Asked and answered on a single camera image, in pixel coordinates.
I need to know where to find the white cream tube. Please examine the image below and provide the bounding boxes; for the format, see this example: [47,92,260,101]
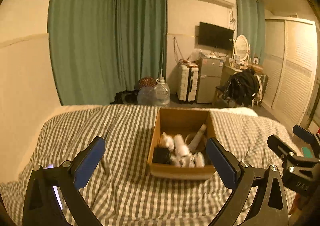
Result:
[188,124,207,152]

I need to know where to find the white suitcase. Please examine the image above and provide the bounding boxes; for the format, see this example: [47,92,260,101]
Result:
[177,63,199,102]

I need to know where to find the black wall television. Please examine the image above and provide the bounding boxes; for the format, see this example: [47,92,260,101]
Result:
[198,22,234,51]

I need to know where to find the wooden chair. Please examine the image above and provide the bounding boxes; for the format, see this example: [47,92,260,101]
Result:
[212,86,238,109]

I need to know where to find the large clear water bottle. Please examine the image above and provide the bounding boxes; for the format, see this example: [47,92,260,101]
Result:
[153,77,170,106]

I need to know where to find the brown cardboard box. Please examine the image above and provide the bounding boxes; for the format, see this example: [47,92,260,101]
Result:
[147,108,215,180]

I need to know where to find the white louvred wardrobe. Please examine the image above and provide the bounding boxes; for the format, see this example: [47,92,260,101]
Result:
[263,17,318,130]

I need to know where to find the small green curtain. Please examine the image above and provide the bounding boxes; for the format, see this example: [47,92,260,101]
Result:
[236,0,266,65]

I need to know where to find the brown patterned bag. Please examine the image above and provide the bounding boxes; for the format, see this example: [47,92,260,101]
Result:
[138,77,157,89]

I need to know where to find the white oval vanity mirror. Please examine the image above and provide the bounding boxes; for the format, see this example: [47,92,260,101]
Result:
[233,34,250,62]

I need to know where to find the grey white checked duvet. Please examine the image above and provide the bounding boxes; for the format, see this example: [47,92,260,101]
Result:
[1,105,302,225]

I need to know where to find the white plush toy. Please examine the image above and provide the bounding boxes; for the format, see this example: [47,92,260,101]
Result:
[159,132,175,152]

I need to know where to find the white bottle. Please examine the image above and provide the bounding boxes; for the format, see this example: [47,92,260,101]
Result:
[174,134,190,158]

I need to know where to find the clear plastic bag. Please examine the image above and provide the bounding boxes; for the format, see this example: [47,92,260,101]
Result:
[137,86,155,105]

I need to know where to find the silver mini fridge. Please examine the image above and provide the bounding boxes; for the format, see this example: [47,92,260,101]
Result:
[196,57,223,104]

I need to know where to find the wooden dressing table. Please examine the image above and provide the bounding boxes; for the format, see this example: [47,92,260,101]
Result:
[220,63,263,86]

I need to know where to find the black jacket on chair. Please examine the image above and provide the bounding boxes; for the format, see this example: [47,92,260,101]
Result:
[222,69,260,107]

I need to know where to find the lit smartphone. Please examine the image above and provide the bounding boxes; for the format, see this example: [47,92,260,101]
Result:
[46,163,64,211]

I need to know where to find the large green curtain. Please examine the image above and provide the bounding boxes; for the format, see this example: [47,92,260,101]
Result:
[48,0,168,105]

